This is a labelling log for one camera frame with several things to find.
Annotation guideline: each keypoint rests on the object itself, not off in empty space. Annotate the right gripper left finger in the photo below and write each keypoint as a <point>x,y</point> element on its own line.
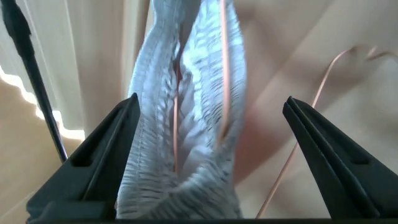
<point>62,193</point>

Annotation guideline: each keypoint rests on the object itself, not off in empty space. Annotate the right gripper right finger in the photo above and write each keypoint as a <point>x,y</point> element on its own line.
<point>348,186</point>

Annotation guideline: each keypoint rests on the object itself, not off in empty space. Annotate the pale grey shorts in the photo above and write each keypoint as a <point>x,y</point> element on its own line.
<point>202,77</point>

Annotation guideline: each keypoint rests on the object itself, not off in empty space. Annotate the black clothes rack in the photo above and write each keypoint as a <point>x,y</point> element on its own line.
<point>31,68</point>

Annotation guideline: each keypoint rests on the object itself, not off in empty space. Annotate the beige curtain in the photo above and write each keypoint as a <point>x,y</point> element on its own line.
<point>311,37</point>

